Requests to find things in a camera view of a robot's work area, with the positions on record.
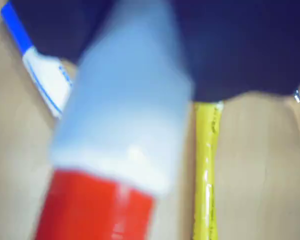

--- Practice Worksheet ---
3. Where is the white marker pen red cap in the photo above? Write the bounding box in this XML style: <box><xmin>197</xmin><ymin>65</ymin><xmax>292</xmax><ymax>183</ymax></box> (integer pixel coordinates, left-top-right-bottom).
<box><xmin>32</xmin><ymin>0</ymin><xmax>196</xmax><ymax>240</ymax></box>

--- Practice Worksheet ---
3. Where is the white marker pen blue cap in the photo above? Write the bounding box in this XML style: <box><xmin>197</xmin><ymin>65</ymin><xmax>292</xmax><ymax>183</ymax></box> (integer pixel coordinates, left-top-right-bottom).
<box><xmin>0</xmin><ymin>0</ymin><xmax>75</xmax><ymax>120</ymax></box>

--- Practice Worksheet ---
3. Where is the yellow sachet with teal end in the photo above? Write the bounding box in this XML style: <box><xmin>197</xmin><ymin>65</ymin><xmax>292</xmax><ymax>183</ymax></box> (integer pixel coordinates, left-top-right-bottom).
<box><xmin>192</xmin><ymin>100</ymin><xmax>225</xmax><ymax>240</ymax></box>

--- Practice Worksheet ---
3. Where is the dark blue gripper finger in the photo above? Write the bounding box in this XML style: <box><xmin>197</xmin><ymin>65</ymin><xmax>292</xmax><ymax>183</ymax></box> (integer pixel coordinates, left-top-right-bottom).
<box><xmin>11</xmin><ymin>0</ymin><xmax>116</xmax><ymax>65</ymax></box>
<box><xmin>169</xmin><ymin>0</ymin><xmax>300</xmax><ymax>103</ymax></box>

